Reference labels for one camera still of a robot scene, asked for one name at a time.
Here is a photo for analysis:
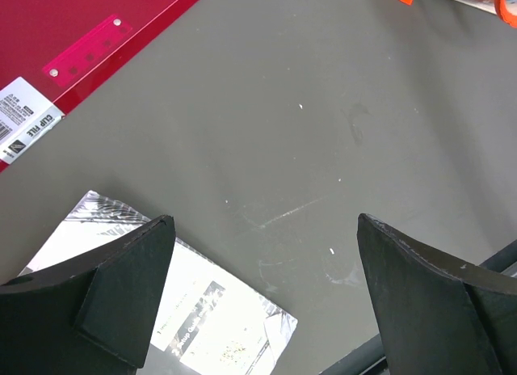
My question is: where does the setup guide booklet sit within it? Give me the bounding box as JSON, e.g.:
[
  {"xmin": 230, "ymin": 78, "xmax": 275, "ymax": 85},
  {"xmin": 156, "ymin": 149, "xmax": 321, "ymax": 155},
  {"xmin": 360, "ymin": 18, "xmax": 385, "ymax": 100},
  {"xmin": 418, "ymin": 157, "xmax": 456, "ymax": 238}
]
[{"xmin": 22, "ymin": 191, "xmax": 298, "ymax": 375}]

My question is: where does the red clip file folder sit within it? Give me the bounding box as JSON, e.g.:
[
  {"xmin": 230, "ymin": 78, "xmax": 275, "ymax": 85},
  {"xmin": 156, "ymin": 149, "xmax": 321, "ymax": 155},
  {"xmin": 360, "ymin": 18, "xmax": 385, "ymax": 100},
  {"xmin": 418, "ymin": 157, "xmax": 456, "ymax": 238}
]
[{"xmin": 1, "ymin": 0, "xmax": 199, "ymax": 169}]

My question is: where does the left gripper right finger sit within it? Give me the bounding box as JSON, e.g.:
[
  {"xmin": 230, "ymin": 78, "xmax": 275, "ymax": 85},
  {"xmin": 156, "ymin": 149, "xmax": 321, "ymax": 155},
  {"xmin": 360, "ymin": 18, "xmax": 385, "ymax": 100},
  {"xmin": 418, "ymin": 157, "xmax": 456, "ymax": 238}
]
[{"xmin": 357, "ymin": 213, "xmax": 516, "ymax": 374}]

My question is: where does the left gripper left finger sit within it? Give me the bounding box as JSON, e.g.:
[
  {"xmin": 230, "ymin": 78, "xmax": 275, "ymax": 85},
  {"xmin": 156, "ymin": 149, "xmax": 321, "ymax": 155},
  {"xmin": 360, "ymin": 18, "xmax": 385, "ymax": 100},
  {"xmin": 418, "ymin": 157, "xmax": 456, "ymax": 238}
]
[{"xmin": 1, "ymin": 215, "xmax": 175, "ymax": 374}]

